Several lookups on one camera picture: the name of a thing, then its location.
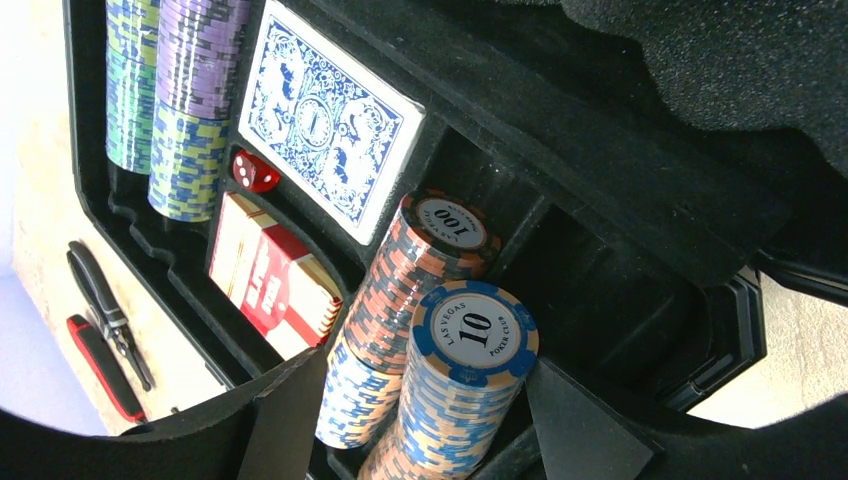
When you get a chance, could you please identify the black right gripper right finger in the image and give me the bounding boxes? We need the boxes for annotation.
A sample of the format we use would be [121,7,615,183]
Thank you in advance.
[526,358,847,479]

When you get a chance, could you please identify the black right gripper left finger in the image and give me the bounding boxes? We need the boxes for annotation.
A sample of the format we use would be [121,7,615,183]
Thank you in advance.
[1,349,327,479]

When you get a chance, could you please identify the blue grey poker chip stack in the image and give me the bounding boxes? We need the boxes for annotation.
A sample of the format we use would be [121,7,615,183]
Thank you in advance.
[358,280,539,479]

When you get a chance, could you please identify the blue playing card deck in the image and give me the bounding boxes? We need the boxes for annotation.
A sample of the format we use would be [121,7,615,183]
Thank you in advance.
[238,1,427,245]

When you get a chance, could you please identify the red playing card deck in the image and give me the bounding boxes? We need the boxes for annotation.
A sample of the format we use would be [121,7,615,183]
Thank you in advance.
[209,192,343,360]

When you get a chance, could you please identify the black grey pliers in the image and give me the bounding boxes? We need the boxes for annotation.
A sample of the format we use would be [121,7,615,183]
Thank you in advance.
[66,240,155,392]

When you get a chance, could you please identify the orange poker chip row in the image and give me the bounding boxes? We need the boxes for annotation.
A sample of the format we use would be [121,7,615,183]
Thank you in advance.
[315,189,502,449]

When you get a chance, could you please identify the red translucent die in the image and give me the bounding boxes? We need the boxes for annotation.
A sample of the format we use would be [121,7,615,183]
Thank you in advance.
[231,149,281,193]

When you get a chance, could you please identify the purple poker chip row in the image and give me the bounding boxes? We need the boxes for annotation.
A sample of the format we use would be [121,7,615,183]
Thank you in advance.
[148,1,252,223]

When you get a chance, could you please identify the green poker chip row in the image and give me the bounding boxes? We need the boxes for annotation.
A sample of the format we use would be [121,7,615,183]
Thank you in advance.
[105,0,160,175]

